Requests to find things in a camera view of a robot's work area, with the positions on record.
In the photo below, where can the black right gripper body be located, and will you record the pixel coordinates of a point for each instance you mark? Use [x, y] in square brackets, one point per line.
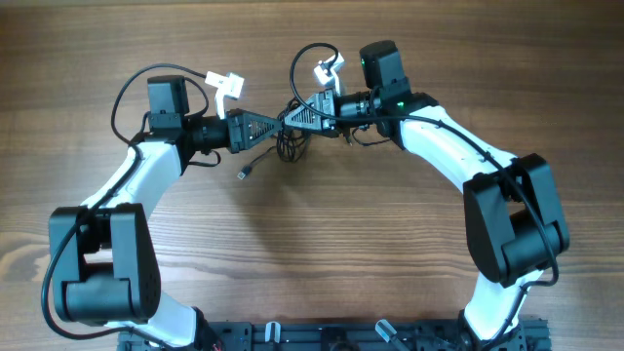
[329, 101]

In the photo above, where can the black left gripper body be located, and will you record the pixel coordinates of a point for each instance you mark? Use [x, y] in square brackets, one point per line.
[234, 131]

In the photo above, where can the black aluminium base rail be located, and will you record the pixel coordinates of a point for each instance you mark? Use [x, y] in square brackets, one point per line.
[445, 334]

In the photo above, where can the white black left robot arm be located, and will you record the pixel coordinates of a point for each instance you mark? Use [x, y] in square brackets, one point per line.
[103, 276]

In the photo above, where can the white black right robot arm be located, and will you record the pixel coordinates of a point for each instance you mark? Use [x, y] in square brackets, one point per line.
[514, 220]

